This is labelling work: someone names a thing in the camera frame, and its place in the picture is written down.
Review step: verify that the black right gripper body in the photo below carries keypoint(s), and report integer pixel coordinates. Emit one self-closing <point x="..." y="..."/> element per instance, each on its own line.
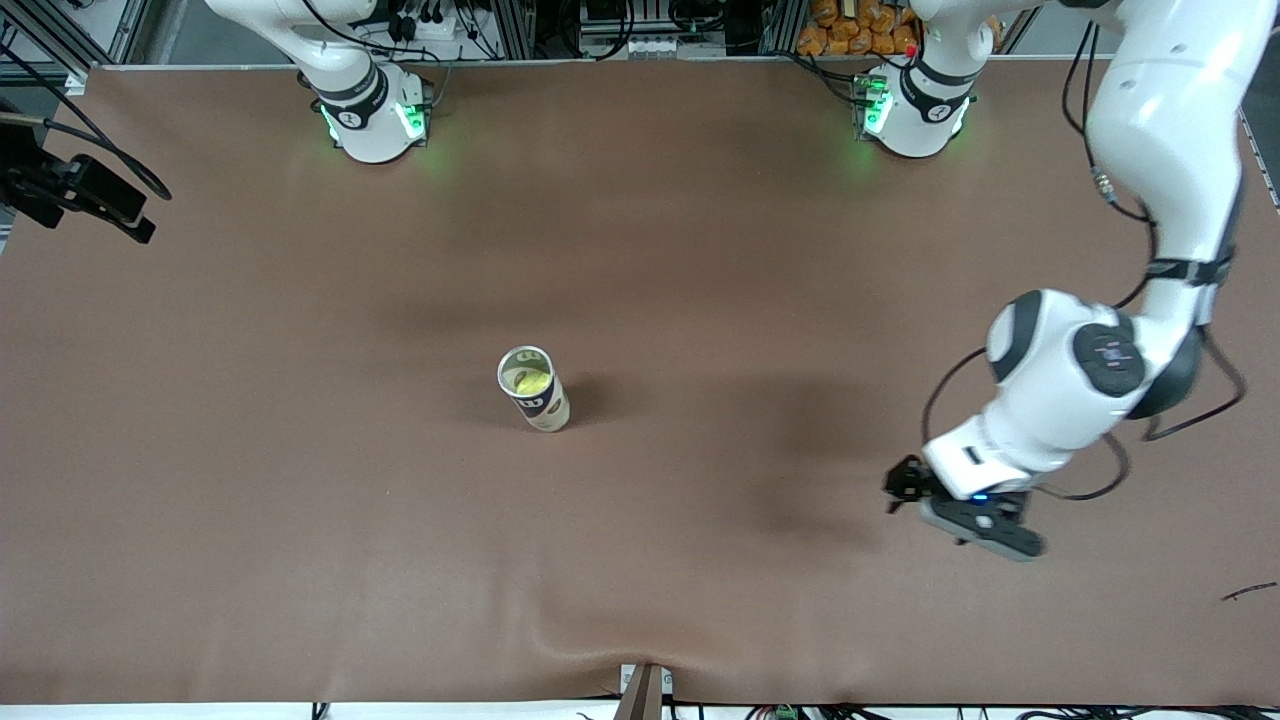
<point x="42" y="182"/>

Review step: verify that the clear tennis ball can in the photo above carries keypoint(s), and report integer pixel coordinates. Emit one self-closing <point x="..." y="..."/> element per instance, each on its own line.
<point x="545" y="408"/>

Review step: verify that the yellow Wilson tennis ball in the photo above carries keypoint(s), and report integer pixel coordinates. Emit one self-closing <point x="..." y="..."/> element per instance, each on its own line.
<point x="530" y="381"/>

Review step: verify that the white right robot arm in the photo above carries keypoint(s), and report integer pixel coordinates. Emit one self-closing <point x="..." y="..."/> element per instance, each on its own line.
<point x="370" y="130"/>

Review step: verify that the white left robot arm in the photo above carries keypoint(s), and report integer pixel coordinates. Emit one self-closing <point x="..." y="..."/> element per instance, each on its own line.
<point x="1160" y="120"/>

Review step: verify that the brown table mat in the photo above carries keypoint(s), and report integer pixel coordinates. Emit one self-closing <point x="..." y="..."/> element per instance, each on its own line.
<point x="640" y="250"/>

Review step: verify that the white power strip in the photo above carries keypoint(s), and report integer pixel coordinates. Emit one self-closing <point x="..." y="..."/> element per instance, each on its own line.
<point x="445" y="35"/>

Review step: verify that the pile of orange objects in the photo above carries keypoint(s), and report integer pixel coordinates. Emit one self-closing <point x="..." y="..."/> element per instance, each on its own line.
<point x="840" y="35"/>

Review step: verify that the white terminal block row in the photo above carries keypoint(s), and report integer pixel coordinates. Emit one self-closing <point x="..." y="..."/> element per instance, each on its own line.
<point x="665" y="47"/>

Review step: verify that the metal bracket with brown post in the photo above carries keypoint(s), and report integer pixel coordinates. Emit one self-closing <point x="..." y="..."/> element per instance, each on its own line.
<point x="645" y="700"/>

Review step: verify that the aluminium table edge rail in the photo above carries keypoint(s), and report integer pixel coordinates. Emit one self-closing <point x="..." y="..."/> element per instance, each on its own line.
<point x="600" y="61"/>

